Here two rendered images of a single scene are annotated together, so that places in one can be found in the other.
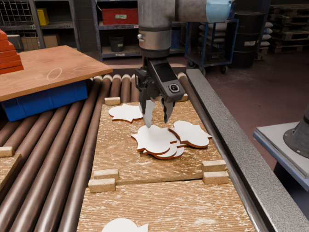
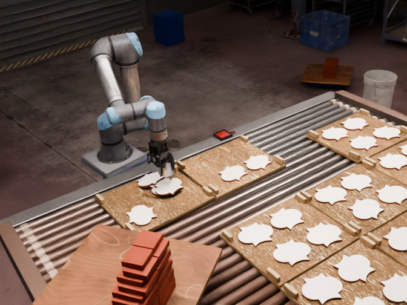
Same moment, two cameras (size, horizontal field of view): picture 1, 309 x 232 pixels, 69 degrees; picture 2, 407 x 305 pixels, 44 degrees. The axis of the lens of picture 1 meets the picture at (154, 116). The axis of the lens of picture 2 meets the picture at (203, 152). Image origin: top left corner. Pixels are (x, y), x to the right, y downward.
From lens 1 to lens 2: 2.29 m
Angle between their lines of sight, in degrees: 95
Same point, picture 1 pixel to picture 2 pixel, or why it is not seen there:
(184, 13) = not seen: hidden behind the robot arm
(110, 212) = (221, 184)
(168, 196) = (200, 174)
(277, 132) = (108, 166)
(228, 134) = (131, 175)
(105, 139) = (178, 209)
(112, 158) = (191, 199)
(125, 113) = (144, 213)
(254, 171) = not seen: hidden behind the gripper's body
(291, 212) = (178, 152)
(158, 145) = (174, 181)
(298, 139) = (121, 154)
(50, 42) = not seen: outside the picture
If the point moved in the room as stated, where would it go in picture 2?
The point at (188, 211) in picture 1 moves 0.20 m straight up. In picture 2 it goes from (203, 168) to (200, 132)
